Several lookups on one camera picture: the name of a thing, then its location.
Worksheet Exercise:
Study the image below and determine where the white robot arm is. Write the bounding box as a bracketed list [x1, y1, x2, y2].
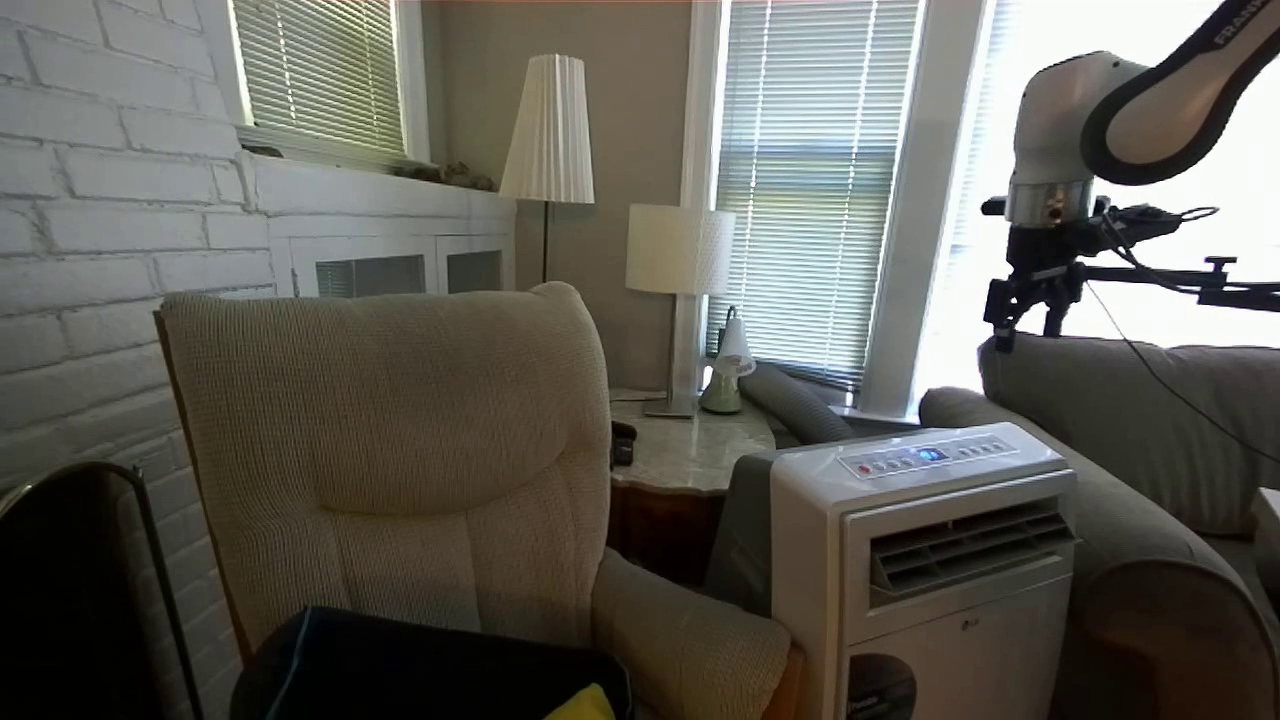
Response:
[1009, 0, 1280, 233]

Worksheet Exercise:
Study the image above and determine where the white portable air conditioner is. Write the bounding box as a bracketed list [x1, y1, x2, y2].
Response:
[766, 419, 1077, 720]

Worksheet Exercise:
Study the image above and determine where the small white ceramic figurine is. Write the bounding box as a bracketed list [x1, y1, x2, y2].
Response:
[701, 309, 755, 416]

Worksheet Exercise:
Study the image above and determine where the marble top side table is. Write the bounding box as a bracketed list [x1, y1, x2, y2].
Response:
[606, 386, 774, 589]

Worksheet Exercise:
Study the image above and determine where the short white table lamp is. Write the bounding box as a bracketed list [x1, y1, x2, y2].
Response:
[622, 204, 734, 419]

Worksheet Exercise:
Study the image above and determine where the beige recliner armchair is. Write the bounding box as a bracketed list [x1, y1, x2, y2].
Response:
[157, 285, 804, 720]

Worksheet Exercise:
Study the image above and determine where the tall white floor lamp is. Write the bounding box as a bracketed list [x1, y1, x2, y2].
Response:
[501, 51, 596, 235]

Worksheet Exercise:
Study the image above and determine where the large window blind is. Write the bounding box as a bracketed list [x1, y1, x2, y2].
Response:
[717, 0, 922, 382]

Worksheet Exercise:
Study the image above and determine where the white built-in cabinet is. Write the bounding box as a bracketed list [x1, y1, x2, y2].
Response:
[243, 157, 514, 297]

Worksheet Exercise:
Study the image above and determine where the yellow cushion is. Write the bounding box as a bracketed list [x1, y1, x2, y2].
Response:
[545, 685, 617, 720]

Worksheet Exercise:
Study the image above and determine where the white window blind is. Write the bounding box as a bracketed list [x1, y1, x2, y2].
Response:
[228, 0, 413, 165]

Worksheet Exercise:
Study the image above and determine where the dark blue cushion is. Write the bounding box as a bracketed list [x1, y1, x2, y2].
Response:
[228, 608, 635, 720]

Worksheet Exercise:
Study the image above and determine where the grey-brown sofa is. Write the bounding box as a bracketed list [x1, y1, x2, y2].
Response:
[708, 337, 1280, 720]

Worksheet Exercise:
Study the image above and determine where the black fireplace screen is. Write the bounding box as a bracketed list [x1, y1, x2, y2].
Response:
[0, 460, 205, 720]

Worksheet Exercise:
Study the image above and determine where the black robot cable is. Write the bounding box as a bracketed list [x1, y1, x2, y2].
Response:
[1082, 285, 1280, 470]

